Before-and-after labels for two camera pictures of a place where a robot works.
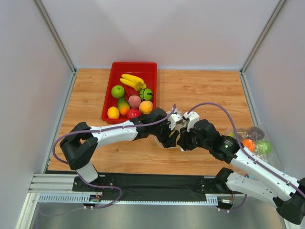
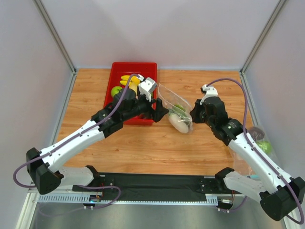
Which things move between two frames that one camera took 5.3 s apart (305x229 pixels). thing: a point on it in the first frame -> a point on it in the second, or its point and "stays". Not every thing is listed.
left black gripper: (167, 134) -> (154, 110)
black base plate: (153, 186) stays
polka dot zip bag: (173, 136) -> (179, 114)
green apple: (117, 91) stays
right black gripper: (187, 137) -> (198, 112)
